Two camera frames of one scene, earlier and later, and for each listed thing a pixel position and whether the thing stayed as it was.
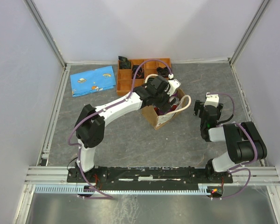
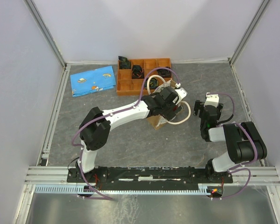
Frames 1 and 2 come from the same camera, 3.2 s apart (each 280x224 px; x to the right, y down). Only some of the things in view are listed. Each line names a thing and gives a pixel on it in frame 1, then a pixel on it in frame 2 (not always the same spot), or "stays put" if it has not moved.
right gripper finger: (201, 106) stays put
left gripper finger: (165, 107) → (170, 115)
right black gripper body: (201, 124) stays put
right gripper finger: (197, 106) stays put
